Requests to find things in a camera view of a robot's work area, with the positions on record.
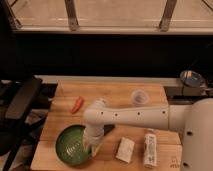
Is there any black rectangular block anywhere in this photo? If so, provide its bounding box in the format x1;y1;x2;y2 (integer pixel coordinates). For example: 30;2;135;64
104;124;115;136

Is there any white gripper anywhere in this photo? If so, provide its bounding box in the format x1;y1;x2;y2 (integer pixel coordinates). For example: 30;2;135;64
83;124;104;157

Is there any orange carrot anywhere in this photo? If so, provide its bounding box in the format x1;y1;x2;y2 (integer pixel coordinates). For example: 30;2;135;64
71;96;84;114

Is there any green ceramic bowl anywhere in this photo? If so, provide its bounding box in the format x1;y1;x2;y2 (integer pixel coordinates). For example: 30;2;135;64
55;125;91;166

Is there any white sponge block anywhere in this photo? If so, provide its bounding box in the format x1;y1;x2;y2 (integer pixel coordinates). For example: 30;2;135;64
116;137;135;163

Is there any black office chair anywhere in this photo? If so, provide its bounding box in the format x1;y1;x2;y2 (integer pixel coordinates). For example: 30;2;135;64
0;77;44;171

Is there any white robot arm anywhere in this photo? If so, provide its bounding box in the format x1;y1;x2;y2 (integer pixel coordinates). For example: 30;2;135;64
83;98;213;171

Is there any metal bowl in background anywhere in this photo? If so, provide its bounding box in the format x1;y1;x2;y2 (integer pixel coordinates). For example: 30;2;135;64
180;70;205;88

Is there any clear plastic cup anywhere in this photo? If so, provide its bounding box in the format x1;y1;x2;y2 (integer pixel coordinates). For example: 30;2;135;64
131;90;149;106

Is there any white tube bottle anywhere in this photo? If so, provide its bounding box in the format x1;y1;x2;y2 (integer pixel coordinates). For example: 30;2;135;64
143;129;157;168

